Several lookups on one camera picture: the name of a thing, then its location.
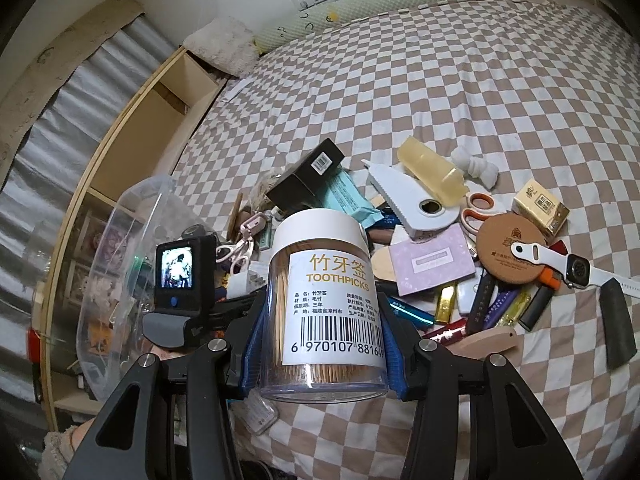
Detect toothpick jar white lid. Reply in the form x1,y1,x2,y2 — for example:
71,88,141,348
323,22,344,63
259,208,388,404

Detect clear small plastic case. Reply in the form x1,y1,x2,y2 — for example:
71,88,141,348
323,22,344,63
232,388,279,436

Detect blue metallic pen tube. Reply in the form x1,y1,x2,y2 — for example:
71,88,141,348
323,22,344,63
387,296,435,332

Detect pink scissors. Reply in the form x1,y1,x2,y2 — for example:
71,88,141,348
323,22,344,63
216,212,267,274

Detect clear plastic storage bin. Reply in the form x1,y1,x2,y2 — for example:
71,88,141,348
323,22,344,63
76,176,212,402

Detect purple card box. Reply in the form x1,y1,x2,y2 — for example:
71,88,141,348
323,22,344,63
390,223,475,296

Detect round green wooden coaster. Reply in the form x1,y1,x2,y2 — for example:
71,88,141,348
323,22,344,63
226,192,243,242

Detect white plastic scraper tool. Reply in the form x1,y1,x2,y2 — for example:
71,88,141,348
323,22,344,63
362,160,460,240

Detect round cork coaster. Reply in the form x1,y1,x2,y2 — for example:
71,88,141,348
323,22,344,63
476,212,546,285

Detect teal foil pouch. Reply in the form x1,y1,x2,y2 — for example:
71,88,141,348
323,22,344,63
318,168,383,230

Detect black cardboard box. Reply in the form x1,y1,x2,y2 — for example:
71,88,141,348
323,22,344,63
266,138,345,212

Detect yellow translucent plastic bottle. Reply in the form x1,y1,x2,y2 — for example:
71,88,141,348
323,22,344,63
397,136,469,207

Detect white smart watch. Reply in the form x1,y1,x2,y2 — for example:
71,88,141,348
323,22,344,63
511,242,640,298

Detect wooden bedside shelf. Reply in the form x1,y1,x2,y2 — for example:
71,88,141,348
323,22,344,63
32,48,230,431

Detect white small figurine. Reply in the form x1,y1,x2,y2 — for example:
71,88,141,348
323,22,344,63
450,146,499,191

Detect gold small box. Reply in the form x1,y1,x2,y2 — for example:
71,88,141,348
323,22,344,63
511,179,570,240

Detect silver grey curtain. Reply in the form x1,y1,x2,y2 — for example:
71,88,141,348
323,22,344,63
1,15,176,403

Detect grey sharpening stone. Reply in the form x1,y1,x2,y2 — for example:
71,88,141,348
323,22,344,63
599,278,638,370

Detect white remote control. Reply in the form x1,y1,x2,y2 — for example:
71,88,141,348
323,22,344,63
224,77,254,101

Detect white fluffy pillow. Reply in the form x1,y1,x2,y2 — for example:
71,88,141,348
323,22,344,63
182,18,259,78

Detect brown paper valance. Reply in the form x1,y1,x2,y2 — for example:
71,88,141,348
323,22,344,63
1,0,143,180

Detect checkered bed sheet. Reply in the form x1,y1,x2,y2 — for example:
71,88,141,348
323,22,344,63
174,0,639,479

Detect green long bolster pillow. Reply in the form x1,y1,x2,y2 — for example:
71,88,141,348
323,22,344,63
253,0,444,54

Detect black action camera screen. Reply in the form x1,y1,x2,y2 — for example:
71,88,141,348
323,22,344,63
154,235,217,318

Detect wooden spatula handle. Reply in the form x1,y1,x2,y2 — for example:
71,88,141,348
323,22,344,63
448,326,518,360

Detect orange handled scissors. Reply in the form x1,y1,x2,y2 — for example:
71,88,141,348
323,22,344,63
459,192,506,240

